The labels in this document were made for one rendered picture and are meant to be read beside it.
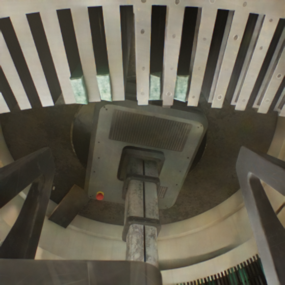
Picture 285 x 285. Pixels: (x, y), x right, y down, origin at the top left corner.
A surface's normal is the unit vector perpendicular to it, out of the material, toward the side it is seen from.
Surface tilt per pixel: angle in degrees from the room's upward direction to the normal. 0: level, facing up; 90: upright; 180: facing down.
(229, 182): 0
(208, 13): 0
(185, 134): 0
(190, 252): 90
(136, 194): 90
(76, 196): 24
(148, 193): 90
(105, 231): 90
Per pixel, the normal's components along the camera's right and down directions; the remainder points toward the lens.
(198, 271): -0.48, -0.72
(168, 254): -0.23, -0.80
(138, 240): 0.22, -0.80
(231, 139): 0.01, 0.57
